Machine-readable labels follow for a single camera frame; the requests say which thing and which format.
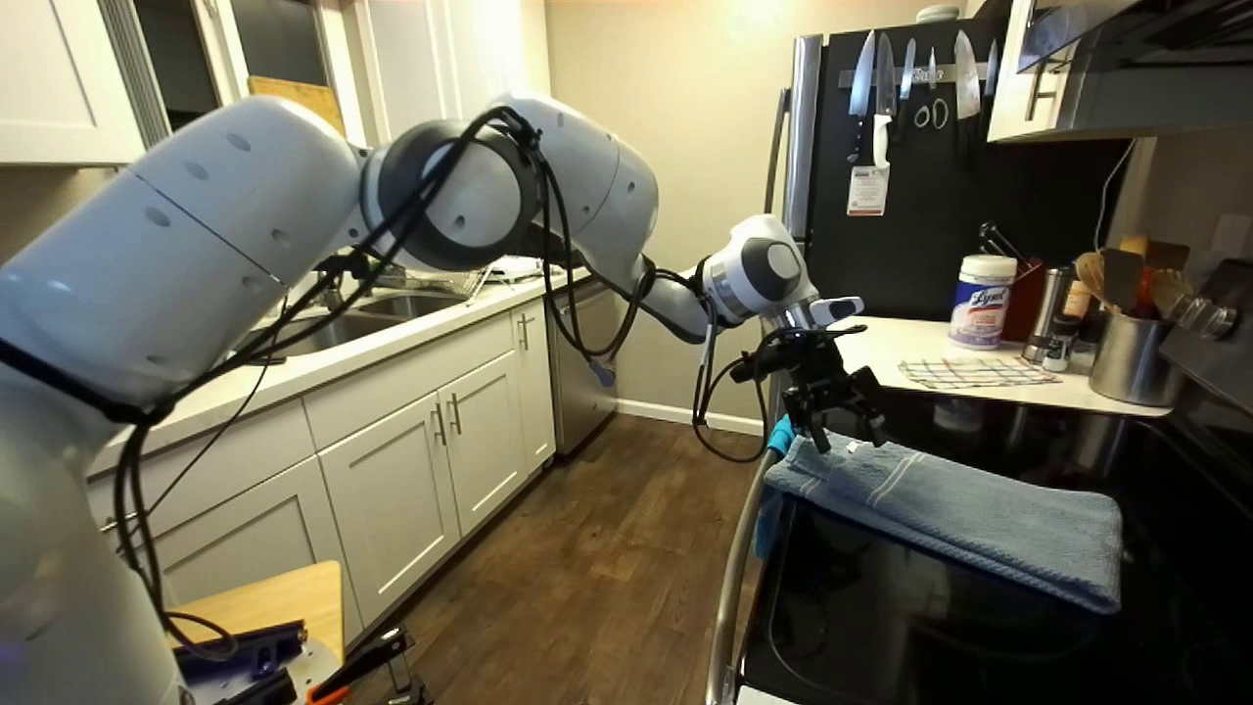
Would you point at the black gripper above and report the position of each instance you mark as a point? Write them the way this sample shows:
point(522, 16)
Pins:
point(812, 359)

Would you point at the grey-blue towel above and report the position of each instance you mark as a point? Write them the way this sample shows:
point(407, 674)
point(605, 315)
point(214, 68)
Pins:
point(964, 522)

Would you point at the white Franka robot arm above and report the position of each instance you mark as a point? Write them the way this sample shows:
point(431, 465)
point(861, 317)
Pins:
point(196, 259)

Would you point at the bright blue striped towel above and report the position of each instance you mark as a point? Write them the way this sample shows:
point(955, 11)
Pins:
point(779, 439)

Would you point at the black steel stove oven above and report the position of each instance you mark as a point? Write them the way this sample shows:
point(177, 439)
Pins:
point(915, 640)

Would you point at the steel utensil holder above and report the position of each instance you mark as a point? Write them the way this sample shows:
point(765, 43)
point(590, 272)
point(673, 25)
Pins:
point(1128, 362)

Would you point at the white patterned cloth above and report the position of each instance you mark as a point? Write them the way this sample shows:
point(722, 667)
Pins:
point(981, 372)

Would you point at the white wipes canister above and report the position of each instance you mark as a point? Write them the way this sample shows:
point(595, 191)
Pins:
point(981, 304)

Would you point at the white red paper tag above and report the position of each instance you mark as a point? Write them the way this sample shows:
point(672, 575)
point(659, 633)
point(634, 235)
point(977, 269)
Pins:
point(868, 191)

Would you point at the steel dishwasher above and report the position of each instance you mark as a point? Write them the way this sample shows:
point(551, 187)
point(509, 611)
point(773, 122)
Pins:
point(583, 392)

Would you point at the black refrigerator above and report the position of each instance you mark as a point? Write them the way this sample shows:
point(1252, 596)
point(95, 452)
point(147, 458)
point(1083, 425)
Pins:
point(964, 197)

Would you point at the black kitchen scissors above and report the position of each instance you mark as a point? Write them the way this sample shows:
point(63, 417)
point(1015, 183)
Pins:
point(928, 110)

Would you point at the wooden cooking utensils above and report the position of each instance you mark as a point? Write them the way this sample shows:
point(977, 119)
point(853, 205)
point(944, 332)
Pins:
point(1128, 277)

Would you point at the steel kitchen knife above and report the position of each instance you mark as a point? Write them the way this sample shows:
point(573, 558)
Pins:
point(861, 80)
point(908, 68)
point(887, 71)
point(967, 71)

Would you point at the white upper cabinet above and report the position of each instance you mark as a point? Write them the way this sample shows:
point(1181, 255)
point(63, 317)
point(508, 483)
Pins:
point(1010, 80)
point(454, 52)
point(63, 92)

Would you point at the white sink base cabinet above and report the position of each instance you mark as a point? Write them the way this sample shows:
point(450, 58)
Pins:
point(394, 495)

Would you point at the steel kitchen sink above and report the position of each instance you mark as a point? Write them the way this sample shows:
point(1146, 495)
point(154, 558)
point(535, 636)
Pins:
point(378, 315)

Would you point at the dark range hood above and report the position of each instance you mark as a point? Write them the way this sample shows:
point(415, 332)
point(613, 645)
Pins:
point(1176, 92)

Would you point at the black red clamp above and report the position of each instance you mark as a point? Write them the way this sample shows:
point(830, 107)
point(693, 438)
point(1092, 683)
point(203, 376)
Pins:
point(357, 658)

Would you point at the wooden cutting board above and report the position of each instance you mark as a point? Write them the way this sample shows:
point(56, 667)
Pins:
point(307, 99)

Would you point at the blue black tool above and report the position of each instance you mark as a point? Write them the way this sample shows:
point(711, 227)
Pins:
point(241, 658)

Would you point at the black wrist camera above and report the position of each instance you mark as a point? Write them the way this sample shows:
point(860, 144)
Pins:
point(765, 362)

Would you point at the white window frame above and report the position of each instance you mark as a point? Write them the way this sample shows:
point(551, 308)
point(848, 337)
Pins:
point(237, 52)

